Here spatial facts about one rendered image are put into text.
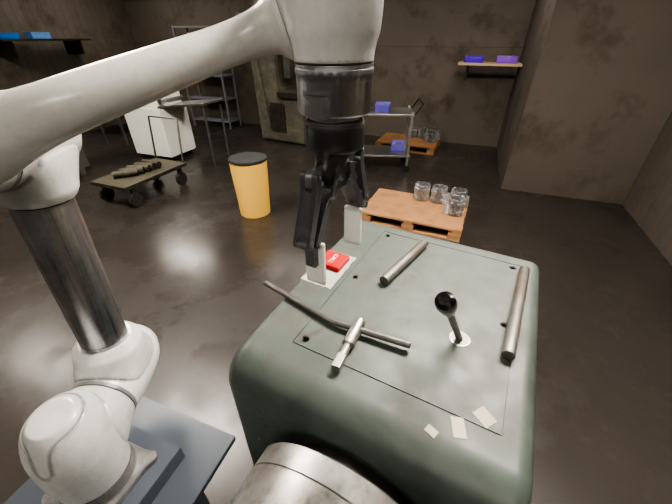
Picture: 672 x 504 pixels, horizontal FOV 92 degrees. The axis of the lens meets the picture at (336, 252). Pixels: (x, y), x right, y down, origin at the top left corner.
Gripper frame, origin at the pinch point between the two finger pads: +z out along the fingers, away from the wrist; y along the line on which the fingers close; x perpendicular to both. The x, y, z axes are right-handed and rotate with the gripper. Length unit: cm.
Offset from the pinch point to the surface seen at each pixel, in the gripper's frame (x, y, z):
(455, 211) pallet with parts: -15, -287, 125
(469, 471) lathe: 26.2, 13.3, 17.6
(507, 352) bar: 28.5, -7.0, 15.4
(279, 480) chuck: 4.6, 24.8, 20.3
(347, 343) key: 4.2, 3.9, 15.2
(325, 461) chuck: 9.2, 20.4, 18.8
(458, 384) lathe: 22.5, 1.6, 17.1
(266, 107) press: -397, -470, 84
